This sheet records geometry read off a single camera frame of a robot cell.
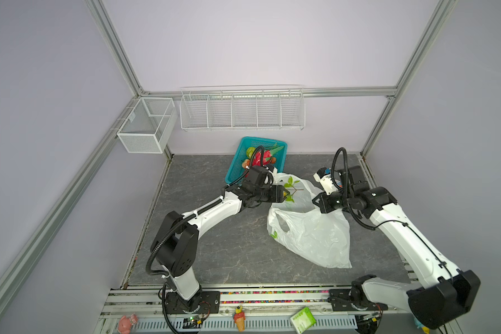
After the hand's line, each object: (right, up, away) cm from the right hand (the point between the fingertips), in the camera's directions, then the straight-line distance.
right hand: (315, 201), depth 77 cm
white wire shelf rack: (-29, +42, +22) cm, 56 cm away
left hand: (-11, +1, +6) cm, 12 cm away
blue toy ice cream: (+33, -40, -10) cm, 53 cm away
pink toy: (-66, -39, -9) cm, 77 cm away
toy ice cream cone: (-28, -38, -8) cm, 48 cm away
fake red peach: (-28, +17, +35) cm, 48 cm away
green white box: (-6, -39, -9) cm, 40 cm away
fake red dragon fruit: (-17, +20, +32) cm, 41 cm away
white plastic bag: (-6, -8, -5) cm, 11 cm away
